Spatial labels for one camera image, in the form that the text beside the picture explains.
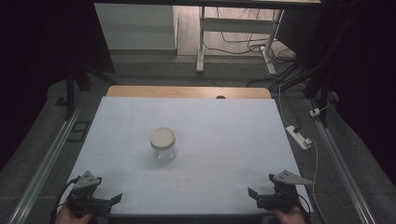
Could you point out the clear glass jar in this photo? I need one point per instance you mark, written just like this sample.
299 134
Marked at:
163 154

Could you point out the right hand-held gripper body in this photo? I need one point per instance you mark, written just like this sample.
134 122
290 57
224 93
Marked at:
285 193

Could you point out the person's left hand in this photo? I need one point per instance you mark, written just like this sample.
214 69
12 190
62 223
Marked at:
70 217

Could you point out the wooden table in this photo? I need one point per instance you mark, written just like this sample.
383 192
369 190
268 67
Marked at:
186 92

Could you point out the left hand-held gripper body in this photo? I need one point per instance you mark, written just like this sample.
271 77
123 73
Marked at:
84 194

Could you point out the white cabinet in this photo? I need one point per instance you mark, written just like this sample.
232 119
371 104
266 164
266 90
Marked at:
137 28

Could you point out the white desk frame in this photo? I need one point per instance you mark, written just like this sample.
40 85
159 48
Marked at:
236 25

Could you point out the black tripod stand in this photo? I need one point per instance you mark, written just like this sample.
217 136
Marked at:
70 90
323 77

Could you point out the white foam board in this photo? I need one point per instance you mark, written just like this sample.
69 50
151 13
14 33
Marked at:
218 140

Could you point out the aluminium floor rail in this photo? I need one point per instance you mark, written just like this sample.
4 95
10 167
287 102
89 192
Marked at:
46 165
342 165

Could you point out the small white adapter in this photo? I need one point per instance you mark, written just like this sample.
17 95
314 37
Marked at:
314 112

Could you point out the white power strip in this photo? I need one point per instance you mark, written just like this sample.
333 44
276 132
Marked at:
298 137

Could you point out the person's right hand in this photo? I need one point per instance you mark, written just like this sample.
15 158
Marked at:
289 217

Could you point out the cream round jar lid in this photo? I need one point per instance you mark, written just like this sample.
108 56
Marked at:
162 137

